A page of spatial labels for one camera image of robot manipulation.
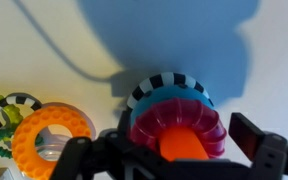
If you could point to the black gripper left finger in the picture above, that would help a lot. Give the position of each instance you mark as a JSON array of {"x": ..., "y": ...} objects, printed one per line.
[{"x": 124, "y": 123}]

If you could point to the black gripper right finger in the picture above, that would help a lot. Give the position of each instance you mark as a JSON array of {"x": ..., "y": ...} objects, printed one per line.
[{"x": 246, "y": 135}]

